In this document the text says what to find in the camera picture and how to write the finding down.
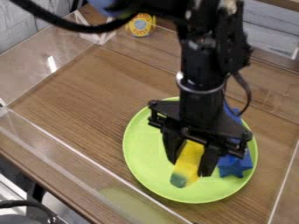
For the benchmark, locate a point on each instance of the clear acrylic tray wall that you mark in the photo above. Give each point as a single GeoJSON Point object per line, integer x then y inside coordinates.
{"type": "Point", "coordinates": [73, 89]}

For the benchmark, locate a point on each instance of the yellow toy banana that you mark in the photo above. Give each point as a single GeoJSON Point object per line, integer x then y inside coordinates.
{"type": "Point", "coordinates": [185, 172]}

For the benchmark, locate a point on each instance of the blue star-shaped block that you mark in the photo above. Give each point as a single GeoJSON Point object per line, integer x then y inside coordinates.
{"type": "Point", "coordinates": [230, 165]}

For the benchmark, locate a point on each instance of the green round plate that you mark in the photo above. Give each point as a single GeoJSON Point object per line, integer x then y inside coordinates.
{"type": "Point", "coordinates": [147, 162]}

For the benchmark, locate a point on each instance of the black metal table bracket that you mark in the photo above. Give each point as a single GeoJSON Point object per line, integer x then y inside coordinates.
{"type": "Point", "coordinates": [38, 194]}

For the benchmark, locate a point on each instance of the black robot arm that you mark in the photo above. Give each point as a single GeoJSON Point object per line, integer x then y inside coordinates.
{"type": "Point", "coordinates": [215, 52]}

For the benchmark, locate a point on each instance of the yellow labelled tin can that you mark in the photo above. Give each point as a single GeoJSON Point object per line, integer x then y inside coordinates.
{"type": "Point", "coordinates": [142, 25]}

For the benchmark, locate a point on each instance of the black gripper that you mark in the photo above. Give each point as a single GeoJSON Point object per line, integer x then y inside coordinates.
{"type": "Point", "coordinates": [197, 118]}

